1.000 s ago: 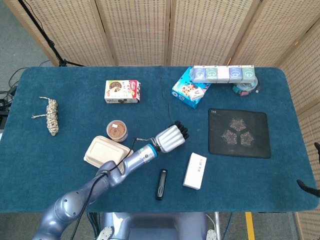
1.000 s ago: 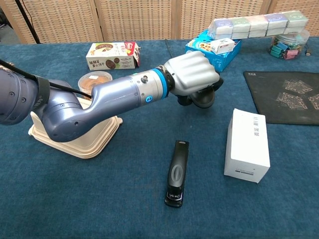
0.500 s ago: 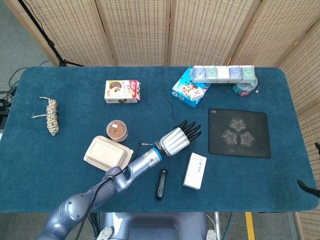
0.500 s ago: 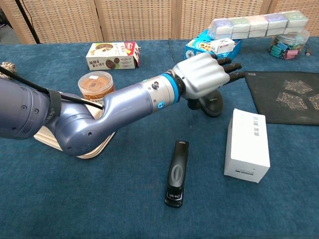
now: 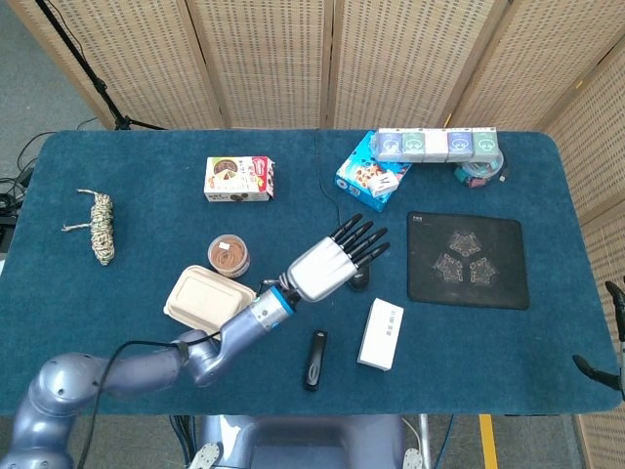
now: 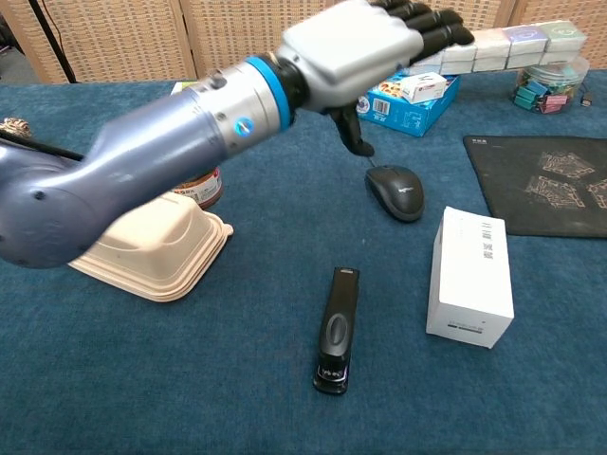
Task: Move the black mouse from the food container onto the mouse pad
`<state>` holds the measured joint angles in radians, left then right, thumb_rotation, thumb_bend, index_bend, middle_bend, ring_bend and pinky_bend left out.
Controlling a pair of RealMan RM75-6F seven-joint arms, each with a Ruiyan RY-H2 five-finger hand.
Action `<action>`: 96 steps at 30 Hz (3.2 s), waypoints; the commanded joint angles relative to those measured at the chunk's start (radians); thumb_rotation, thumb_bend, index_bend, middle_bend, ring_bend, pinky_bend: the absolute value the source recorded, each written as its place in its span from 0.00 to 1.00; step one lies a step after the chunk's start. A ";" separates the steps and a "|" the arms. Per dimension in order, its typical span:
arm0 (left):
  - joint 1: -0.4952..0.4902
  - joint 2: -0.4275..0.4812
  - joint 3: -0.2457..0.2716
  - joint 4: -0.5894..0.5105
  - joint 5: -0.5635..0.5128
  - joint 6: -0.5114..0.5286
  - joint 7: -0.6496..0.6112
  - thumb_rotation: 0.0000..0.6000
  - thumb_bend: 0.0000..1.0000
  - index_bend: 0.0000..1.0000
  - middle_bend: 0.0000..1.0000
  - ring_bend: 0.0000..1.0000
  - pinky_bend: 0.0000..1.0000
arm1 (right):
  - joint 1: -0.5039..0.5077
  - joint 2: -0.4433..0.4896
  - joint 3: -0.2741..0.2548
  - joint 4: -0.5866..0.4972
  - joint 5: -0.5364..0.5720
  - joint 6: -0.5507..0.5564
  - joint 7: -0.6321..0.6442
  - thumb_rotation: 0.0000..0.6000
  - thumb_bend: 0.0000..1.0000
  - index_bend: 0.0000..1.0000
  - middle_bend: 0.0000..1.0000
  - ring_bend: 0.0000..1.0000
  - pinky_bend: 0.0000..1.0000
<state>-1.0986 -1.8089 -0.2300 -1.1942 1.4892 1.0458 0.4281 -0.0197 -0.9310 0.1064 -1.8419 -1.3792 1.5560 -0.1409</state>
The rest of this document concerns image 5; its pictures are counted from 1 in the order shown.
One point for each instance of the beige takeout food container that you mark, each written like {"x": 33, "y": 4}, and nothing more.
{"x": 205, "y": 298}

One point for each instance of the black remote-like device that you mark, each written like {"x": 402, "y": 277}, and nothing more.
{"x": 316, "y": 361}

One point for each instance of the black USB plug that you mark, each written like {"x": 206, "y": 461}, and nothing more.
{"x": 505, "y": 175}

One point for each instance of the black tripod stand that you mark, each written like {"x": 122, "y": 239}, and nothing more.
{"x": 93, "y": 80}

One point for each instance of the white chocolate pie snack box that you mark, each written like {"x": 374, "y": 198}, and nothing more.
{"x": 234, "y": 178}

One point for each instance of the small white card box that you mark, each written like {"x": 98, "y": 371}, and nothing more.
{"x": 382, "y": 185}

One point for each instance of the clear jar with brown contents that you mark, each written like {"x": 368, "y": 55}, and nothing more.
{"x": 228, "y": 254}

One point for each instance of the white rectangular carton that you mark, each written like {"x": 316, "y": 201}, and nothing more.
{"x": 381, "y": 334}

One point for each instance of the clear jar of binder clips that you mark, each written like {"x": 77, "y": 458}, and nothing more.
{"x": 476, "y": 173}

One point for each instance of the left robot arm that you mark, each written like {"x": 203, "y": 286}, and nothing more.
{"x": 146, "y": 366}

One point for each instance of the wicker folding screen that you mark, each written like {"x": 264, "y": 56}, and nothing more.
{"x": 268, "y": 63}

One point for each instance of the black patterned mouse pad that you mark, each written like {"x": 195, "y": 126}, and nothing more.
{"x": 469, "y": 264}

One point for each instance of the blue cookie box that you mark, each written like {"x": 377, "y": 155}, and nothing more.
{"x": 356, "y": 178}

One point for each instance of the blue-grey robot torso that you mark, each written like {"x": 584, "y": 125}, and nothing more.
{"x": 303, "y": 444}

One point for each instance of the pastel tissue multipack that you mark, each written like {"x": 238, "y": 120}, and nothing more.
{"x": 434, "y": 144}

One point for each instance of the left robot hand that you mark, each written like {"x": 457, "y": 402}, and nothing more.
{"x": 322, "y": 268}

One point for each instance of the black computer mouse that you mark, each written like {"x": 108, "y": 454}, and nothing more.
{"x": 360, "y": 281}

